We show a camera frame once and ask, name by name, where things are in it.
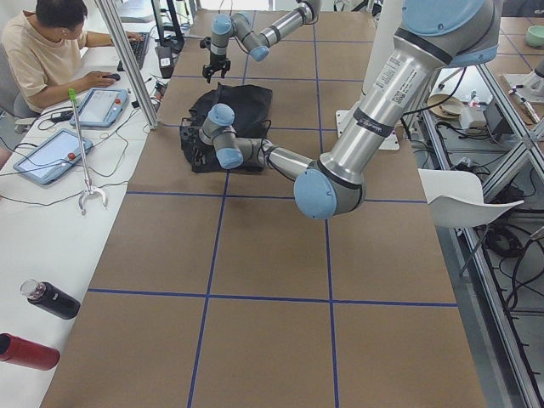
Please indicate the aluminium frame post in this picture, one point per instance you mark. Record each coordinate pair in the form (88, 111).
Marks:
(124, 50)

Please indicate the red water bottle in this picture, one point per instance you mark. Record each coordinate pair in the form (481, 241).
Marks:
(21, 352)

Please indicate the near blue teach pendant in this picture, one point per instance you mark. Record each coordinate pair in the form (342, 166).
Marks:
(51, 159)

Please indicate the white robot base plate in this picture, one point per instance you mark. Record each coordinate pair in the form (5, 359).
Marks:
(456, 199)

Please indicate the black water bottle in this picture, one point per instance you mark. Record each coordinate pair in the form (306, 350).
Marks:
(48, 297)

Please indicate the far blue teach pendant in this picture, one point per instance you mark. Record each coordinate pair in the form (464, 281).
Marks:
(100, 107)

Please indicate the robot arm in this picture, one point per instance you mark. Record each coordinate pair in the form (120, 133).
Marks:
(431, 35)
(256, 44)

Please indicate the seated person beige shirt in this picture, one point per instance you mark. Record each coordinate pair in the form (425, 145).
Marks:
(43, 48)

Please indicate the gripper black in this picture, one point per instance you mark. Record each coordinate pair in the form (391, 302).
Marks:
(217, 62)
(196, 150)

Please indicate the black computer mouse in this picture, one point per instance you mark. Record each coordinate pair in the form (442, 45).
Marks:
(113, 76)

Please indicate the metal reacher grabber tool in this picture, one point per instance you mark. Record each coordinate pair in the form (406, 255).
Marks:
(89, 190)

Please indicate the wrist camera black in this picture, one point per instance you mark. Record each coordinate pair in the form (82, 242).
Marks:
(206, 43)
(189, 141)

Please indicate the black computer keyboard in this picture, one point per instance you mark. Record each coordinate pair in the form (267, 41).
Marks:
(140, 48)

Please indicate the black graphic t-shirt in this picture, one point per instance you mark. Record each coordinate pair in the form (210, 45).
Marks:
(234, 122)

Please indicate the black power adapter box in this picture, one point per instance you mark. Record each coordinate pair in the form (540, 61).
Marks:
(165, 61)

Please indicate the blue teach pendant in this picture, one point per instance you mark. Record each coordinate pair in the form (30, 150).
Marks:
(100, 107)
(51, 159)

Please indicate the wooden bowl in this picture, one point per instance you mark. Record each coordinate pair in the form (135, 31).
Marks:
(445, 108)

